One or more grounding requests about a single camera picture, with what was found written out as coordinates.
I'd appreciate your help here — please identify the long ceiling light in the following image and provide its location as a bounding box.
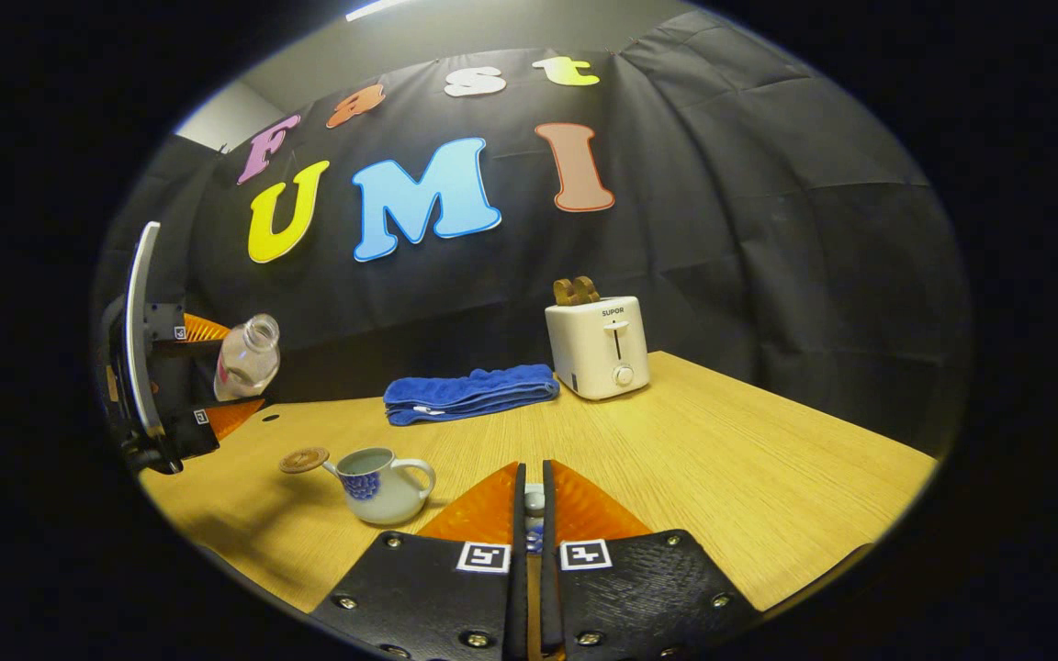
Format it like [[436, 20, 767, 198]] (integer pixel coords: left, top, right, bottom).
[[345, 0, 420, 21]]

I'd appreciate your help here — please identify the clear plastic water bottle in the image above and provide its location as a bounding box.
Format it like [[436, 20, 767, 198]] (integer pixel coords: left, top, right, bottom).
[[213, 313, 281, 402]]

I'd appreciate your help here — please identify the brown bread slice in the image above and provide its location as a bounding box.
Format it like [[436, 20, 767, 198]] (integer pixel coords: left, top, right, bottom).
[[553, 276, 601, 307]]

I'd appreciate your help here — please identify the round brown coaster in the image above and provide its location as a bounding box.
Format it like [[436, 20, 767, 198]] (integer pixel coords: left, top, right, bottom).
[[278, 446, 332, 476]]

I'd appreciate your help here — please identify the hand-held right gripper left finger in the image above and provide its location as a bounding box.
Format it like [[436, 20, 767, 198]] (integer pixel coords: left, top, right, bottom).
[[309, 461, 530, 661]]

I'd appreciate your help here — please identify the folded blue towel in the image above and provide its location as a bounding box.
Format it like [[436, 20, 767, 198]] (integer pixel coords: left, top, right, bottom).
[[383, 364, 561, 427]]

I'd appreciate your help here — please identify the white toaster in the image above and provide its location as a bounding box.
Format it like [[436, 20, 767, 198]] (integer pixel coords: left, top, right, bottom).
[[545, 296, 651, 401]]

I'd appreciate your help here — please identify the black backdrop cloth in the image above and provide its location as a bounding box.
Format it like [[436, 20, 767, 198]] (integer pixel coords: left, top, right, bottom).
[[93, 9, 971, 460]]

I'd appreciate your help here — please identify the white blue-patterned teacup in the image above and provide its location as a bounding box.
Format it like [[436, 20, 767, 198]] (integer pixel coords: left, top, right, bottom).
[[322, 447, 437, 526]]

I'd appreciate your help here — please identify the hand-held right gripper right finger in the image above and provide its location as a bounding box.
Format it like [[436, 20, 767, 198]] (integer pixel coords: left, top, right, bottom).
[[540, 459, 764, 661]]

